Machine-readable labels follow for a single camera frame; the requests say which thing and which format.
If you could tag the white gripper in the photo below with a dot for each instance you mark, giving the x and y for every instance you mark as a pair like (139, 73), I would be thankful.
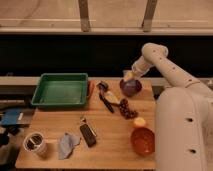
(139, 68)

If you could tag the purple bowl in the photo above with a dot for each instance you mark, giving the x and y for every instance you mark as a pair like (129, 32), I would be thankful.
(131, 87)

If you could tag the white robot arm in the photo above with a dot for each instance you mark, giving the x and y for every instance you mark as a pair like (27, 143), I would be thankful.
(180, 114)

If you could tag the orange bowl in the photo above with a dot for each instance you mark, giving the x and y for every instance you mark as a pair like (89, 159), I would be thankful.
(143, 141)

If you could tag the bunch of dark grapes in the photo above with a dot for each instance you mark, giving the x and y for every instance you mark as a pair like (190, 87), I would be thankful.
(125, 111)

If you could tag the orange carrot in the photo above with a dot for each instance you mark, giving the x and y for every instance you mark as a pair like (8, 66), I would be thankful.
(90, 89)

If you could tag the yellow apple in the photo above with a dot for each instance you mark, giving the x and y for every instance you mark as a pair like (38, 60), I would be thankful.
(139, 122)

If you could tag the black remote control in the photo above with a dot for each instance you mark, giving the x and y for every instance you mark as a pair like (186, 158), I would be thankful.
(88, 135)

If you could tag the green plastic tray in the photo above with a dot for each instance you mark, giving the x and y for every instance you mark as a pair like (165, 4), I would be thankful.
(61, 90)

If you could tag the blue grey cloth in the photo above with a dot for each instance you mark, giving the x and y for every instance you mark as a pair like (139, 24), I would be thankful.
(66, 145)

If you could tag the blue box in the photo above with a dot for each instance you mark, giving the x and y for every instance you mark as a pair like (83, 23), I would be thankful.
(11, 117)

